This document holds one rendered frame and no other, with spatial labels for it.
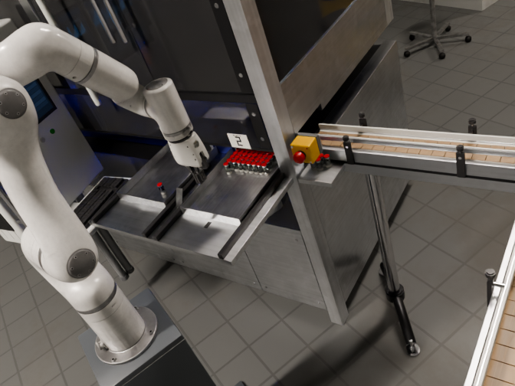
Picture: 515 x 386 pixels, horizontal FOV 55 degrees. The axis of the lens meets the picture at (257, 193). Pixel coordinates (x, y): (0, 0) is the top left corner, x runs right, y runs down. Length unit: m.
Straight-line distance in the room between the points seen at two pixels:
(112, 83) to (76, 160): 1.12
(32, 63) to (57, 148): 1.13
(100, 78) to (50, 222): 0.34
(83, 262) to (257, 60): 0.74
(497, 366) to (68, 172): 1.79
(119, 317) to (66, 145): 1.08
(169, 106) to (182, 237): 0.52
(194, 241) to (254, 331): 0.92
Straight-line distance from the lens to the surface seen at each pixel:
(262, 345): 2.39
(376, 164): 1.67
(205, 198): 1.78
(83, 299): 1.33
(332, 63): 1.89
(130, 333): 1.44
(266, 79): 1.52
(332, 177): 1.67
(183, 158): 1.44
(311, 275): 2.13
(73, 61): 1.18
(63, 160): 2.27
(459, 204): 2.79
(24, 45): 1.15
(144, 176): 2.06
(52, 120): 2.24
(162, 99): 1.32
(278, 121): 1.58
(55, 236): 1.19
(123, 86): 1.24
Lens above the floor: 1.91
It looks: 37 degrees down
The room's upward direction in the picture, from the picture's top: 21 degrees counter-clockwise
